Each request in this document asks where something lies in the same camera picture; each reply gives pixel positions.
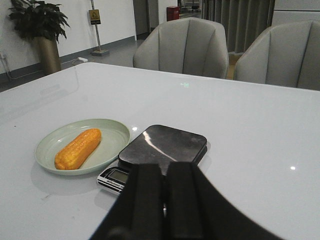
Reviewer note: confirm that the grey armchair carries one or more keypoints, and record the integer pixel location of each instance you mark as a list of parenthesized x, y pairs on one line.
[(283, 55), (190, 46)]

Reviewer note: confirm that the red box on floor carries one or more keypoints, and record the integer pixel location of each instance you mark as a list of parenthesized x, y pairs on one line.
[(172, 13)]

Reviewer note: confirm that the right gripper black left claw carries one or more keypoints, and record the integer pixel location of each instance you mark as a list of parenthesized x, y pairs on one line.
[(137, 213)]

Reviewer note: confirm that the right gripper black right claw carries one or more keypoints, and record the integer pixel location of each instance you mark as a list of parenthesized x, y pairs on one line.
[(196, 210)]

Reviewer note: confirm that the grey curtain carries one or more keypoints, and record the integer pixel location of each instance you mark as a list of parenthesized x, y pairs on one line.
[(243, 20)]

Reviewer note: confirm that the potted green plant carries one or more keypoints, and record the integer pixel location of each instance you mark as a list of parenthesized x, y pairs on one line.
[(43, 23)]

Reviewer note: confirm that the grey armchair left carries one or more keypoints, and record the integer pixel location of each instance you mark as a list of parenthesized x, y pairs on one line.
[(190, 46)]

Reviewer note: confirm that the pale green plate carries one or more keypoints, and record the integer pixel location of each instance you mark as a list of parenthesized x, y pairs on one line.
[(115, 136)]

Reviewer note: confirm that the digital kitchen scale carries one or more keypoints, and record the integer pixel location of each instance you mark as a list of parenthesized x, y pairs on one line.
[(158, 144)]

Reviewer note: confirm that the yellow warning sign stand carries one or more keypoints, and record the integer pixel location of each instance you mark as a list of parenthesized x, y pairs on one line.
[(95, 20)]

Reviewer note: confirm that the orange corn cob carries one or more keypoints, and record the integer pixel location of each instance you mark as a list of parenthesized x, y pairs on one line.
[(74, 154)]

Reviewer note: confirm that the grey armchair right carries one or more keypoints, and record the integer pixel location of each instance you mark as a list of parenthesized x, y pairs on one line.
[(283, 55)]

